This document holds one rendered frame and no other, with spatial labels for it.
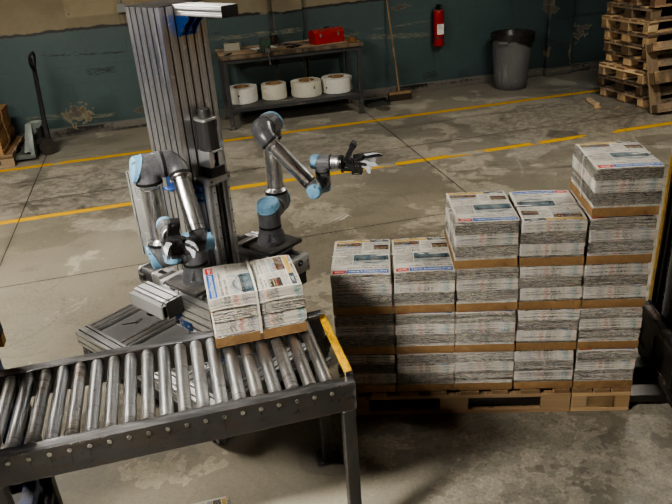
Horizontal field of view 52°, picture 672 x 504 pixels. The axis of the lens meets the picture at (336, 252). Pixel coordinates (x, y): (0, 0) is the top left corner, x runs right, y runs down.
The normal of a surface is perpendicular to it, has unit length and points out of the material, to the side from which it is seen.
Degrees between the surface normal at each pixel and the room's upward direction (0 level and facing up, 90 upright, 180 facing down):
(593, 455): 0
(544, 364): 90
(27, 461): 90
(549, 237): 90
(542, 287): 90
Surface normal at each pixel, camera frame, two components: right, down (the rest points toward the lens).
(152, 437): 0.25, 0.41
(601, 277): -0.04, 0.44
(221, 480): -0.07, -0.90
